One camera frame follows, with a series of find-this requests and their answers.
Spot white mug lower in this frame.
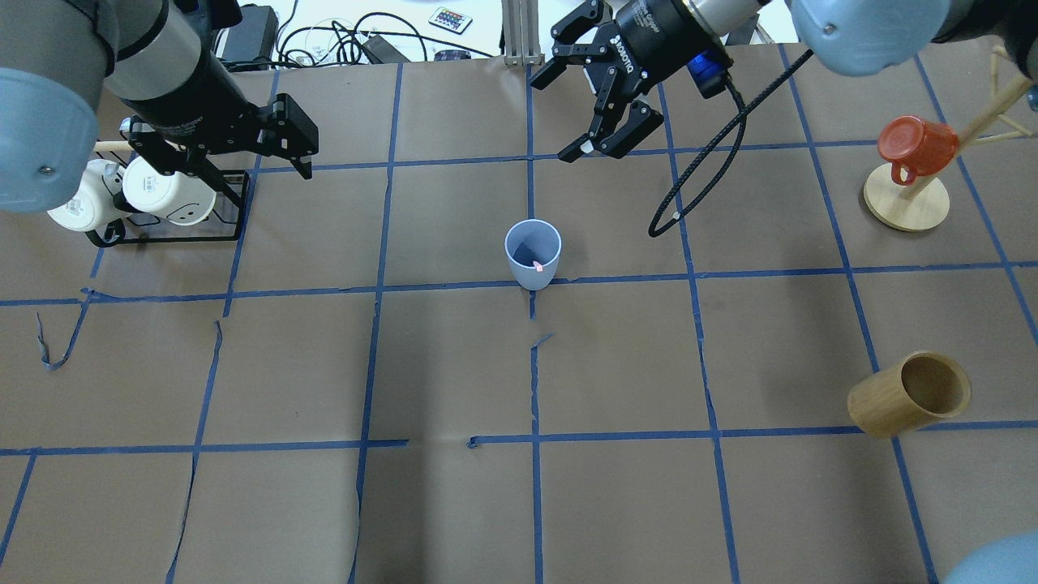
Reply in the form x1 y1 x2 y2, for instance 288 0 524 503
47 159 131 233

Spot wooden rack handle rod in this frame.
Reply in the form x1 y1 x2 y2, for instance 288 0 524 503
93 140 134 152

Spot light blue plastic cup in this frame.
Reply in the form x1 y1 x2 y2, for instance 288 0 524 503
504 219 563 291

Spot bamboo cup holder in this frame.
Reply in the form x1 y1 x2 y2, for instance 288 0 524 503
847 350 972 440

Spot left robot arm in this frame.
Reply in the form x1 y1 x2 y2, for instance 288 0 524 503
1 1 320 213

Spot black braided cable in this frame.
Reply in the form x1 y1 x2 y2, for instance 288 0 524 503
648 50 814 238

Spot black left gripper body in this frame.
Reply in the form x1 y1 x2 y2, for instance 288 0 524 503
122 95 281 174

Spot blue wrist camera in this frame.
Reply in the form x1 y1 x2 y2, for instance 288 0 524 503
687 49 729 100

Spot red mug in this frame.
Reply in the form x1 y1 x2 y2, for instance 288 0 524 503
877 115 960 187

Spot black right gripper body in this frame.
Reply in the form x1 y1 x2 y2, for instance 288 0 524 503
571 1 735 102

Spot black power adapter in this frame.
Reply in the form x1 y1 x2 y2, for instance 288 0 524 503
218 5 279 69

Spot white mug upper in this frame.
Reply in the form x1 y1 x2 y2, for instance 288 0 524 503
122 157 217 226

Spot small remote control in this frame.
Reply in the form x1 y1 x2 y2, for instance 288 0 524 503
427 6 474 36

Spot white mug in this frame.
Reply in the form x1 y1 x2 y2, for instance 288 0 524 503
47 159 131 233
122 157 217 226

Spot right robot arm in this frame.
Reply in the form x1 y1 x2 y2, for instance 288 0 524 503
530 1 1037 162

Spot black wire mug rack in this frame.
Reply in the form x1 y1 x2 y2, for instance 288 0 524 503
85 140 250 248

